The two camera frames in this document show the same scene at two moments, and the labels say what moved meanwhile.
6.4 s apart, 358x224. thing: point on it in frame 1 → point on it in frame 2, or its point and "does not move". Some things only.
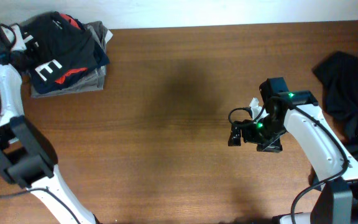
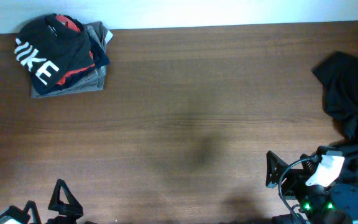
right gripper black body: [265, 134] → [297, 190]
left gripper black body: [28, 58] → [71, 219]
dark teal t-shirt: [53, 46] does not move
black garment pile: [350, 84] does not move
